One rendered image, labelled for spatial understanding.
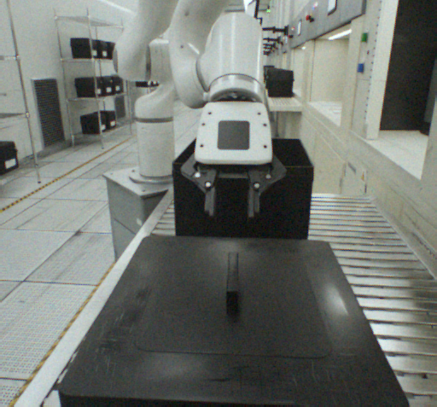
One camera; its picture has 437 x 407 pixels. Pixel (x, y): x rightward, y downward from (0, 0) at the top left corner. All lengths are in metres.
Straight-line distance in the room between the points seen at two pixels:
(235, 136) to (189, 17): 0.25
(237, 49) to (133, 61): 0.57
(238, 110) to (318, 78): 2.34
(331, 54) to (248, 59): 2.30
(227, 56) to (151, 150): 0.65
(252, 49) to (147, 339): 0.41
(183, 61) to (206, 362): 0.45
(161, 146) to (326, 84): 1.89
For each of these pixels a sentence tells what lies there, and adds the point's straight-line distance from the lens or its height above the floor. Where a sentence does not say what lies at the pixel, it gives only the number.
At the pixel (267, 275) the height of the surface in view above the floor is 0.86.
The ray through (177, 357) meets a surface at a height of 0.86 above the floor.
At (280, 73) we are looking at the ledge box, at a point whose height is 1.03.
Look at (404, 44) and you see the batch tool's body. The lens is 1.54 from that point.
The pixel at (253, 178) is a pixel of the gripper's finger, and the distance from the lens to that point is 0.46.
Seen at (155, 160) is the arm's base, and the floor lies 0.83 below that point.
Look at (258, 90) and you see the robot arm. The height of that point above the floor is 1.08.
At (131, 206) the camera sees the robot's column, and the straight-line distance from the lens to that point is 1.14.
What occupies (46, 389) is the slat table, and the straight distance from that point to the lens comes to 0.51.
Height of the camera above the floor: 1.11
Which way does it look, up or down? 19 degrees down
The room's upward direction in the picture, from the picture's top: straight up
